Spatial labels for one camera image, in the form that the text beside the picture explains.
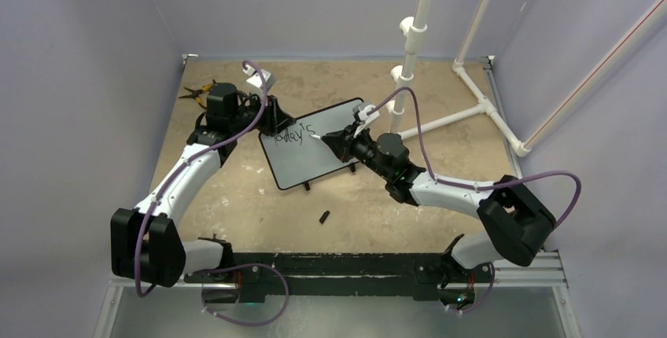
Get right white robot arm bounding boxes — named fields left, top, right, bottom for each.
left=320, top=127, right=557, bottom=281

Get black marker cap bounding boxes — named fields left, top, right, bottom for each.
left=319, top=211, right=330, bottom=224

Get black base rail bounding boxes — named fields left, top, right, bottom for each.
left=233, top=252, right=470, bottom=303

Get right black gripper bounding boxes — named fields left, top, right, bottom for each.
left=324, top=119, right=392, bottom=180

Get white PVC pipe frame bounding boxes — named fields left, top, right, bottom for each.
left=384, top=0, right=667, bottom=159

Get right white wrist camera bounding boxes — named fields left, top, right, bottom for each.
left=352, top=102, right=380, bottom=138

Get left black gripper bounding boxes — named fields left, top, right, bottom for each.
left=230, top=90, right=295, bottom=138

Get black framed whiteboard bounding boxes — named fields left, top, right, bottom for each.
left=259, top=97, right=363, bottom=190

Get aluminium extrusion frame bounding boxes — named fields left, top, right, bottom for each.
left=479, top=56, right=582, bottom=337

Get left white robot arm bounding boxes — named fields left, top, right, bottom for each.
left=110, top=83, right=297, bottom=287

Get yellow black pliers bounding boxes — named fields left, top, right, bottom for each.
left=178, top=79, right=216, bottom=110

